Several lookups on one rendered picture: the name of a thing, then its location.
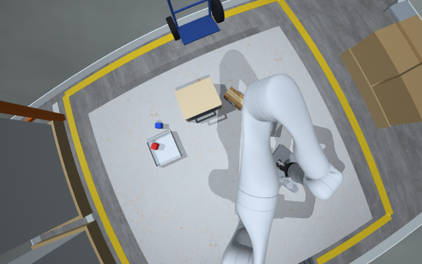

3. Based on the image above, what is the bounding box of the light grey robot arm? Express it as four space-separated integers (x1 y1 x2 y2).
220 74 344 264

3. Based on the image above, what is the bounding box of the brown cardboard box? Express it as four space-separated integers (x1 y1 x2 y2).
224 87 244 111

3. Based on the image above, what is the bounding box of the red block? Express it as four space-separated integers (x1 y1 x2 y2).
151 143 160 150

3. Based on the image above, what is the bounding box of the grey metal lid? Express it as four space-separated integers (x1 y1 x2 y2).
273 145 297 177

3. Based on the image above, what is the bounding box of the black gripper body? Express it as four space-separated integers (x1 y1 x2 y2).
282 162 295 177

